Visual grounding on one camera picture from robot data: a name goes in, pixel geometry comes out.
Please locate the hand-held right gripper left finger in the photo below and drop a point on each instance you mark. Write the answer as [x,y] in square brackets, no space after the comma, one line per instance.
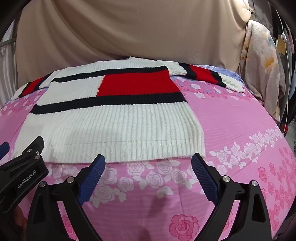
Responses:
[91,180]

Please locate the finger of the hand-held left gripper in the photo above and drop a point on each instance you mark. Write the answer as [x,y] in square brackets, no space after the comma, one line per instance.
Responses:
[32,148]
[3,148]

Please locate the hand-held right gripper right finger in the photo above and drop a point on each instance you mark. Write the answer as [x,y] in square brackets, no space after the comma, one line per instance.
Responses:
[205,179]

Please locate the white red navy knitted sweater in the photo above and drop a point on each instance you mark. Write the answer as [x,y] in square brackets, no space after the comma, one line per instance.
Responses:
[115,125]

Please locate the pink floral bed sheet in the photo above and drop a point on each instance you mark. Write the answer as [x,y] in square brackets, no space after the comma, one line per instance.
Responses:
[231,120]

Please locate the grey satin curtain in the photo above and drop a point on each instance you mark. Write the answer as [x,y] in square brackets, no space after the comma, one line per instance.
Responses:
[7,69]

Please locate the pale floral hanging cloth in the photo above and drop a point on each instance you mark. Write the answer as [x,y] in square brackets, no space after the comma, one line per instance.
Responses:
[261,64]

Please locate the yellow paper tag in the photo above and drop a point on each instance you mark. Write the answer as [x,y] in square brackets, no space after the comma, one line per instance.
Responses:
[281,46]

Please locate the beige backdrop cloth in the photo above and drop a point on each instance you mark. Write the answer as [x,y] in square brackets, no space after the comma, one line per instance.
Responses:
[127,27]

